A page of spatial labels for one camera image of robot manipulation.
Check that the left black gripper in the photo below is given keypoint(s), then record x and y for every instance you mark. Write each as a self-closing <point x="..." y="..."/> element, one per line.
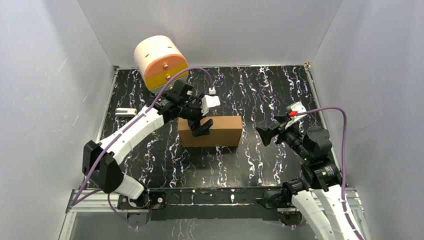
<point x="197" y="121"/>

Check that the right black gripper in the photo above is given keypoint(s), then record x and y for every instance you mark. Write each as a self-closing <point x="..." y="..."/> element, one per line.
<point x="266" y="133"/>

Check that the brown cardboard box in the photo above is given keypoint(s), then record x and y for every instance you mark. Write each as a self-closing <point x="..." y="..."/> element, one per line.
<point x="226" y="131"/>

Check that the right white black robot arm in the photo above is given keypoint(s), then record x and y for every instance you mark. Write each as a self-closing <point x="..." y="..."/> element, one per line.
<point x="320" y="195"/>

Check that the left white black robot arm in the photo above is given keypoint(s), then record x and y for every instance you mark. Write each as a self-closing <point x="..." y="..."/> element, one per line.
<point x="102" y="160"/>

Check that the round white drawer cabinet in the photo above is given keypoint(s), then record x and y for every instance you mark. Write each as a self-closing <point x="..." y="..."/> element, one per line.
<point x="158" y="59"/>

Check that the small white rectangular block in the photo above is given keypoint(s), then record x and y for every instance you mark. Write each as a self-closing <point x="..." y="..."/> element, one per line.
<point x="126" y="112"/>

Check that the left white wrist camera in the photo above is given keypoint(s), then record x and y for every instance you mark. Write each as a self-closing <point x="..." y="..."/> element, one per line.
<point x="209" y="103"/>

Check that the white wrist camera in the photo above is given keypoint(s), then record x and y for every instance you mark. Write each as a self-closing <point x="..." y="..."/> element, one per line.
<point x="295" y="112"/>
<point x="209" y="103"/>

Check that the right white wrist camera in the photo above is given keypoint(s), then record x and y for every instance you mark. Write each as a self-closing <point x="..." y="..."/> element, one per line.
<point x="295" y="112"/>

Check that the aluminium front rail frame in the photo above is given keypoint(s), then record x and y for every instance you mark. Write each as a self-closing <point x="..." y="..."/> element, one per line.
<point x="187" y="203"/>

